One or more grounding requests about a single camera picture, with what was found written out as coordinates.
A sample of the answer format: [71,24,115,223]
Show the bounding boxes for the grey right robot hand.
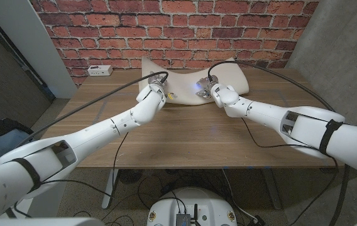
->
[195,75,219,100]

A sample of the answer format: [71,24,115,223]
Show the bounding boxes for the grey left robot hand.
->
[147,71,170,87]

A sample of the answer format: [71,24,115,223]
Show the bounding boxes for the cream memory foam sheet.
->
[138,56,250,106]

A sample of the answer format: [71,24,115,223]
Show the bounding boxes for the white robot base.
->
[146,187,238,226]

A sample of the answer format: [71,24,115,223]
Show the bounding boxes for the red brick printed backdrop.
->
[29,0,320,87]

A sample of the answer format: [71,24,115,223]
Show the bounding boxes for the white power strip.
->
[87,65,114,77]

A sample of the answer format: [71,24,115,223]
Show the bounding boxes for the grey tape strip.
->
[92,99,109,125]

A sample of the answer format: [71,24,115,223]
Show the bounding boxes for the black round floor device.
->
[118,169,143,185]

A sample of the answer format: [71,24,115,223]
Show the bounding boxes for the white table leg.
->
[101,169,119,210]

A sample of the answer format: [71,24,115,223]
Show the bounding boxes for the grey table leg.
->
[261,169,283,210]

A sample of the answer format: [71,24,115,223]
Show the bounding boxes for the grey electronics box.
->
[175,213,192,226]

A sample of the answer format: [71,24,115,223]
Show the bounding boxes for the thin black right arm wire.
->
[240,117,339,226]

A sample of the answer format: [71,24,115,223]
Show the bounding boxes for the thin black arm wire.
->
[13,131,129,219]
[240,117,339,226]

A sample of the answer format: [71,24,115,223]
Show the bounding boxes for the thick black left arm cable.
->
[14,71,170,148]

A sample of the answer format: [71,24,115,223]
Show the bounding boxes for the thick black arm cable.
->
[207,59,351,226]
[14,71,170,148]

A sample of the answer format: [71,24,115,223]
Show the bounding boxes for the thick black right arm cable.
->
[207,59,351,226]

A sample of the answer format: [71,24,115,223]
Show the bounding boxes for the thin black left arm wire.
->
[13,131,129,219]

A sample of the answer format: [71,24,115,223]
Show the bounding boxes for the white floor cable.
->
[221,169,260,222]

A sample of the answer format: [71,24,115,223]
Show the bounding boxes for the black right arm strap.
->
[319,119,344,156]

